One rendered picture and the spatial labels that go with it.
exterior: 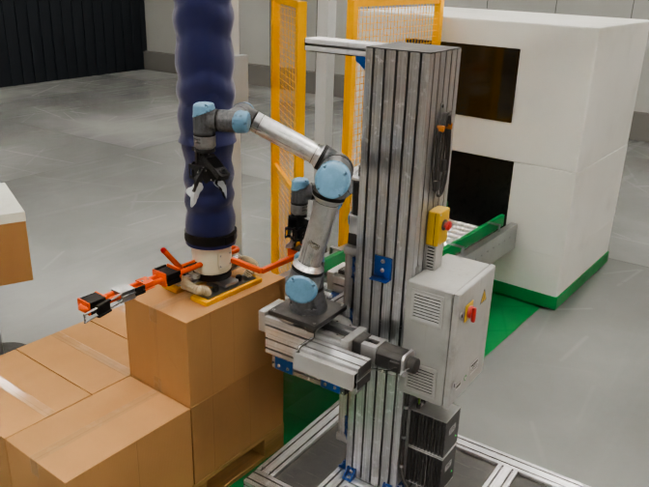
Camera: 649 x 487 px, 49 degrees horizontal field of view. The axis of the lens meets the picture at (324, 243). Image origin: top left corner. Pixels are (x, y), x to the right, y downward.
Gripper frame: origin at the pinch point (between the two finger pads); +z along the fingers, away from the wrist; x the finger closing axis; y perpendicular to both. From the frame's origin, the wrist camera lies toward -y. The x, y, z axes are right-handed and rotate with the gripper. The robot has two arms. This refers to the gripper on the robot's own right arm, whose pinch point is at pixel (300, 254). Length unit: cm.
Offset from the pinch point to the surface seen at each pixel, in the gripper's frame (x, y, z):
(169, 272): -25, 54, 0
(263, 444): -8, 14, 98
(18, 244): -157, 47, 26
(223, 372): -7, 41, 46
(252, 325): -7.3, 23.0, 29.6
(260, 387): -7, 17, 65
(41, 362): -86, 81, 55
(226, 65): -15, 31, -83
